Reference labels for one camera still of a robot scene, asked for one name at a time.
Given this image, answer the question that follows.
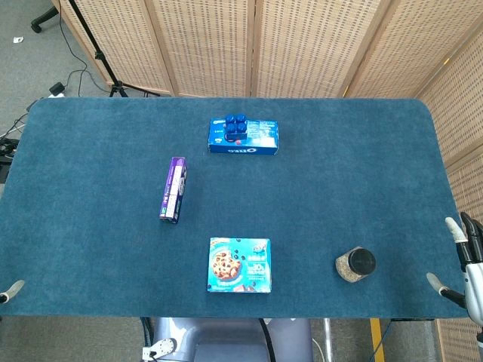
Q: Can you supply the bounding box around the purple cookie box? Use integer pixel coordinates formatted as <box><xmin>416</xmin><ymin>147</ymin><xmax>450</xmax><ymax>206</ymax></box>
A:
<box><xmin>158</xmin><ymin>156</ymin><xmax>188</xmax><ymax>225</ymax></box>

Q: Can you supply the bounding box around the silver table leg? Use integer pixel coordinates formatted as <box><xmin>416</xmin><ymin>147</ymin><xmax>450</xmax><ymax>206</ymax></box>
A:
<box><xmin>323</xmin><ymin>318</ymin><xmax>334</xmax><ymax>362</ymax></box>

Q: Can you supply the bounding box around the blue cable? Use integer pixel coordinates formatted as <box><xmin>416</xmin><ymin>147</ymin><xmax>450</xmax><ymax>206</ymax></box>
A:
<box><xmin>371</xmin><ymin>319</ymin><xmax>397</xmax><ymax>362</ymax></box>

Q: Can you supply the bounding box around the blue Oreo box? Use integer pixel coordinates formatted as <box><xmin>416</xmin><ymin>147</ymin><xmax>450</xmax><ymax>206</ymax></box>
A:
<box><xmin>207</xmin><ymin>118</ymin><xmax>281</xmax><ymax>157</ymax></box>

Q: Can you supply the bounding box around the grey robot torso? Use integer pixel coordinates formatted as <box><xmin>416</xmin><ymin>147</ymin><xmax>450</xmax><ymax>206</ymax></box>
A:
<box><xmin>141</xmin><ymin>317</ymin><xmax>314</xmax><ymax>362</ymax></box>

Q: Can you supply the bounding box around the black tripod stand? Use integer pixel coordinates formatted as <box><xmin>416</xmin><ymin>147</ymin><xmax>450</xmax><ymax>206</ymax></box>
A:
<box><xmin>67</xmin><ymin>0</ymin><xmax>162</xmax><ymax>98</ymax></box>

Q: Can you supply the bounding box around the black equipment box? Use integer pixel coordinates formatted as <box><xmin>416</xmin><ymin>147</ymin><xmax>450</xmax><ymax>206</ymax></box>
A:
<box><xmin>0</xmin><ymin>138</ymin><xmax>20</xmax><ymax>184</ymax></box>

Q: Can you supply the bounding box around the white robot bracket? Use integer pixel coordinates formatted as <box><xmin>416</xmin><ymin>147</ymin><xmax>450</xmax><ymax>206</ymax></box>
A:
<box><xmin>142</xmin><ymin>338</ymin><xmax>177</xmax><ymax>359</ymax></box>

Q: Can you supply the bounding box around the small jar black lid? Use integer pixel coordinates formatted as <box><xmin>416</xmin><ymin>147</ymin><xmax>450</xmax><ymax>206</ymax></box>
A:
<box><xmin>335</xmin><ymin>246</ymin><xmax>377</xmax><ymax>283</ymax></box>

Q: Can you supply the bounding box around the blue toy brick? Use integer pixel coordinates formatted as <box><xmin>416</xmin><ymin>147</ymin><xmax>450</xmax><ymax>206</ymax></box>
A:
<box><xmin>223</xmin><ymin>114</ymin><xmax>249</xmax><ymax>146</ymax></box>

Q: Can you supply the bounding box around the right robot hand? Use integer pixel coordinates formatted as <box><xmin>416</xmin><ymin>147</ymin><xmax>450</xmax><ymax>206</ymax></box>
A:
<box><xmin>426</xmin><ymin>211</ymin><xmax>483</xmax><ymax>325</ymax></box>

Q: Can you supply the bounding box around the yellow floor tape strip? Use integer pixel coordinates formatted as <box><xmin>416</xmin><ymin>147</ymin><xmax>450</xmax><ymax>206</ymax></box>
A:
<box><xmin>369</xmin><ymin>318</ymin><xmax>386</xmax><ymax>362</ymax></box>

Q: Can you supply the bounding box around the blue felt table cloth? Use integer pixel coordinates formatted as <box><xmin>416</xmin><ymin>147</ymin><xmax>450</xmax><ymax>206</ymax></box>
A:
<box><xmin>0</xmin><ymin>97</ymin><xmax>482</xmax><ymax>318</ymax></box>

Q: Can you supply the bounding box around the black office chair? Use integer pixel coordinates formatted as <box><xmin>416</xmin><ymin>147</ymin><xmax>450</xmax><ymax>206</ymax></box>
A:
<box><xmin>30</xmin><ymin>5</ymin><xmax>60</xmax><ymax>34</ymax></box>

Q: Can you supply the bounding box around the black floor cable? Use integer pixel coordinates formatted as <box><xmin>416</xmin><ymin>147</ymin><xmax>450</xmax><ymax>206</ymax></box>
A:
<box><xmin>58</xmin><ymin>0</ymin><xmax>114</xmax><ymax>95</ymax></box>

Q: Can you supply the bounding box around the light blue cookie box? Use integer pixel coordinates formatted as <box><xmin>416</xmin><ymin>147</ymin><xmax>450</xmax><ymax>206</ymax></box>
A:
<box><xmin>206</xmin><ymin>237</ymin><xmax>272</xmax><ymax>294</ymax></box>

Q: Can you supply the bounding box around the black torso cable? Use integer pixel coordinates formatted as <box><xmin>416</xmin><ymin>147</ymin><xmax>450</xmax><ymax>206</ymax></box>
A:
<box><xmin>258</xmin><ymin>318</ymin><xmax>275</xmax><ymax>362</ymax></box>

